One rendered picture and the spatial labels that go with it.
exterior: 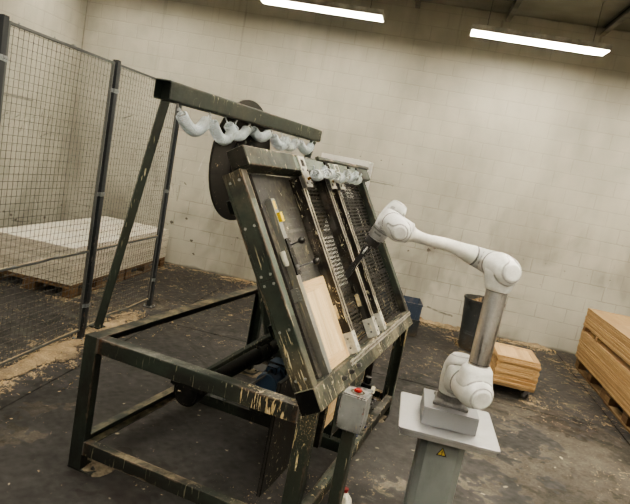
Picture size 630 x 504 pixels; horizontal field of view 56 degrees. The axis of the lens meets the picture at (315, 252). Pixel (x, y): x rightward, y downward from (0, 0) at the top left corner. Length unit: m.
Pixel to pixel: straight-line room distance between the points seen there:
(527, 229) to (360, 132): 2.66
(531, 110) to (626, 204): 1.77
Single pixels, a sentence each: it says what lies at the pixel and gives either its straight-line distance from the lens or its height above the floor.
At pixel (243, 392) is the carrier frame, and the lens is 3.04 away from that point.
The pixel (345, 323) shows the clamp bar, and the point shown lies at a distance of 3.46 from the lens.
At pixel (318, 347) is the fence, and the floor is 1.02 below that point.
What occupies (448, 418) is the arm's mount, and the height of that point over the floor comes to 0.81.
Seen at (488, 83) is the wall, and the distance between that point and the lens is 8.63.
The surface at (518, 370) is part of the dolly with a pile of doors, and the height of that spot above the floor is 0.29.
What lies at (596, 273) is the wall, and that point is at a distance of 8.91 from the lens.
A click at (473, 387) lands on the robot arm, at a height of 1.05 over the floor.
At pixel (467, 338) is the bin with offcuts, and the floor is 0.15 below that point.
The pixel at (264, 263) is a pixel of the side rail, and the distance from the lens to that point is 2.85.
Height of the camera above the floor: 1.95
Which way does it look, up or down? 9 degrees down
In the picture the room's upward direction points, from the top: 11 degrees clockwise
